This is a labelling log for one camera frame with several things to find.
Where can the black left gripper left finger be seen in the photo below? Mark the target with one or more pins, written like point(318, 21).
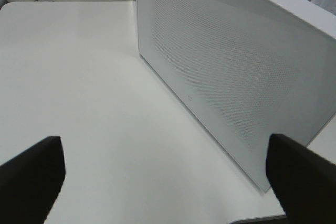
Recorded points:
point(31, 182)

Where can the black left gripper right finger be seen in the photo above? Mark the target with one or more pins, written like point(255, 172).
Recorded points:
point(302, 181)

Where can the white microwave door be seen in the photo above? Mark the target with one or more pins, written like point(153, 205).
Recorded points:
point(245, 68)

